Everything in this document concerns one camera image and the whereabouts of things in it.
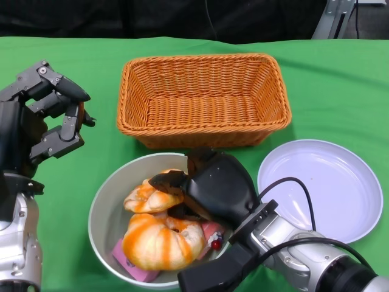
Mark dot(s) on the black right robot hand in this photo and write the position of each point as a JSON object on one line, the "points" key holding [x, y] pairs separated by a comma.
{"points": [[222, 188]]}

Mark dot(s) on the lavender plate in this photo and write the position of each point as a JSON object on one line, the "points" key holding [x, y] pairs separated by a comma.
{"points": [[334, 170]]}

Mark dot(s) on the large orange-striped bread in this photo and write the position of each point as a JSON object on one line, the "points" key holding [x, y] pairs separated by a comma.
{"points": [[158, 243]]}

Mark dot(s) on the small orange-striped bread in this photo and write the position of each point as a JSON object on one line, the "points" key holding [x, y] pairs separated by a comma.
{"points": [[146, 197]]}

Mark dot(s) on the brown and pink layered cake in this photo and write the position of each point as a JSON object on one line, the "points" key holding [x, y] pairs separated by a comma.
{"points": [[211, 229]]}

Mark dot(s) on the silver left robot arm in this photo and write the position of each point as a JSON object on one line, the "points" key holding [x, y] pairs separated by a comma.
{"points": [[21, 243]]}

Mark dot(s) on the black backdrop cloth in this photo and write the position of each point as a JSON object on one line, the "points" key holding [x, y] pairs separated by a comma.
{"points": [[91, 18]]}

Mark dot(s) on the grey metal stand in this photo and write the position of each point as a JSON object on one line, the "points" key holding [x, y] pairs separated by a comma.
{"points": [[329, 21]]}

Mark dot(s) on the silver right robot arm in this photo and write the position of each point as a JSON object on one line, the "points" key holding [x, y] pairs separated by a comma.
{"points": [[304, 258]]}

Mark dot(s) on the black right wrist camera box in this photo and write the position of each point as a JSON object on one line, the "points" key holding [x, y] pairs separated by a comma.
{"points": [[212, 273]]}

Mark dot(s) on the green tablecloth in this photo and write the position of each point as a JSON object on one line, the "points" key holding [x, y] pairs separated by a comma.
{"points": [[334, 91]]}

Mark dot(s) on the magenta layered cake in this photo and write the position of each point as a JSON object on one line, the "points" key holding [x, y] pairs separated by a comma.
{"points": [[143, 275]]}

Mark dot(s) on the orange wicker basket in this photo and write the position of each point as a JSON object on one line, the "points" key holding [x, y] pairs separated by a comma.
{"points": [[200, 115]]}

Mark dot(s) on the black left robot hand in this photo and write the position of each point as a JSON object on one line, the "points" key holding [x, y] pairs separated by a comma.
{"points": [[15, 137]]}

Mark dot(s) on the grey-green bowl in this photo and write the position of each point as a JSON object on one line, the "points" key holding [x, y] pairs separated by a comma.
{"points": [[106, 194]]}

